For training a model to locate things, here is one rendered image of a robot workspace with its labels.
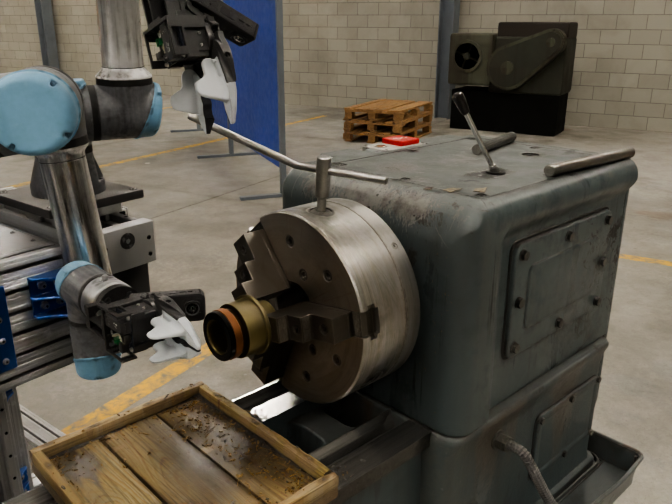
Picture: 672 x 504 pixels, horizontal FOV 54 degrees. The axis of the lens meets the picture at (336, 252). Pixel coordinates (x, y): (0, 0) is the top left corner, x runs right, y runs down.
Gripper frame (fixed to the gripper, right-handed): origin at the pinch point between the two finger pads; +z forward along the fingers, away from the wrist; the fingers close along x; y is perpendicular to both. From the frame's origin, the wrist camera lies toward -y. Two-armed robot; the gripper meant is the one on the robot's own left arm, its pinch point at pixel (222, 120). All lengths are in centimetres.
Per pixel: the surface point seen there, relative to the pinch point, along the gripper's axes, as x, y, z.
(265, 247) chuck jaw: -5.2, -5.8, 19.7
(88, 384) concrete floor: -215, -43, 72
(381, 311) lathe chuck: 12.3, -10.9, 31.8
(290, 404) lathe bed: -16, -11, 49
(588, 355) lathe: 10, -67, 58
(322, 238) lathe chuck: 7.5, -7.1, 19.7
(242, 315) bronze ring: 0.1, 4.4, 27.8
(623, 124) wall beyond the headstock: -373, -937, 12
